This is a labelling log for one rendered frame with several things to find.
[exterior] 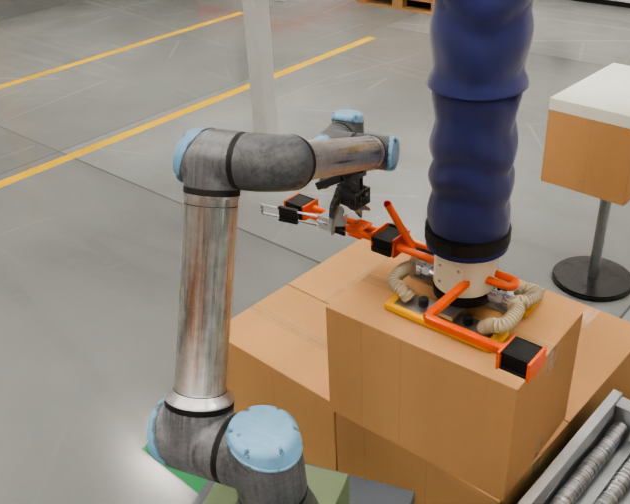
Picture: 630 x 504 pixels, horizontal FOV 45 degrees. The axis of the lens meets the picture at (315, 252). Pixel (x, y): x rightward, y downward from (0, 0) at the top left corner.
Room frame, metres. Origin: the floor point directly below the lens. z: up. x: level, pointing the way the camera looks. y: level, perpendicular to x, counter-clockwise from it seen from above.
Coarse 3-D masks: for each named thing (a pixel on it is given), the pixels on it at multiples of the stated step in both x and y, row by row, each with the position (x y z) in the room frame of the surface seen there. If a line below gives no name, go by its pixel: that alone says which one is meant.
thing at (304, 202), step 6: (288, 198) 2.17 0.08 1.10; (294, 198) 2.17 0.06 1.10; (300, 198) 2.17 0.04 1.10; (306, 198) 2.16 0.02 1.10; (312, 198) 2.16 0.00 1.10; (288, 204) 2.14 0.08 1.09; (294, 204) 2.13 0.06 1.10; (300, 204) 2.13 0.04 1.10; (306, 204) 2.12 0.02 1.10; (312, 204) 2.14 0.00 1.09; (300, 210) 2.11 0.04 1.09; (300, 216) 2.11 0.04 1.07
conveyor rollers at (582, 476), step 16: (608, 432) 1.63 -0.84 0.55; (624, 432) 1.64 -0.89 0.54; (592, 448) 1.59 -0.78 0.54; (608, 448) 1.57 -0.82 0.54; (592, 464) 1.51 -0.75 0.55; (624, 464) 1.51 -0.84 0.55; (576, 480) 1.46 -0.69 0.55; (624, 480) 1.45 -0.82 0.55; (560, 496) 1.41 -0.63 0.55; (576, 496) 1.42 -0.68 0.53; (608, 496) 1.40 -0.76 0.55
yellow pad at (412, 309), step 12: (396, 300) 1.76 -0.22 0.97; (420, 300) 1.72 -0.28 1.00; (432, 300) 1.76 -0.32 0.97; (396, 312) 1.73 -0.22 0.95; (408, 312) 1.71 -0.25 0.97; (420, 312) 1.70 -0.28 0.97; (456, 324) 1.64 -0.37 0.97; (468, 324) 1.62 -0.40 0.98; (492, 336) 1.58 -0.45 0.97; (504, 336) 1.59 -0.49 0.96; (480, 348) 1.56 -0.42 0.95
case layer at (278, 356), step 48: (288, 288) 2.49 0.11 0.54; (336, 288) 2.47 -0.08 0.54; (240, 336) 2.19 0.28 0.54; (288, 336) 2.18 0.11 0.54; (624, 336) 2.08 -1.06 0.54; (240, 384) 2.14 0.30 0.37; (288, 384) 1.96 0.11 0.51; (576, 384) 1.85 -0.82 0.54; (624, 384) 2.01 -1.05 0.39; (336, 432) 1.82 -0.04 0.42; (576, 432) 1.74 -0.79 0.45; (384, 480) 1.68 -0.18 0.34; (432, 480) 1.55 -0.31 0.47; (528, 480) 1.52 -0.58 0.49
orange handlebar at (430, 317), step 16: (320, 208) 2.12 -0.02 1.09; (352, 224) 2.00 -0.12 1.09; (368, 224) 1.99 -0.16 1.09; (416, 256) 1.82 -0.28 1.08; (432, 256) 1.80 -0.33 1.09; (496, 272) 1.71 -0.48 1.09; (464, 288) 1.65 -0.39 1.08; (512, 288) 1.64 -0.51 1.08; (448, 304) 1.59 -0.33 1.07; (432, 320) 1.51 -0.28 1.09; (464, 336) 1.45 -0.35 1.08; (480, 336) 1.43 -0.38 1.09; (496, 352) 1.39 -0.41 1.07
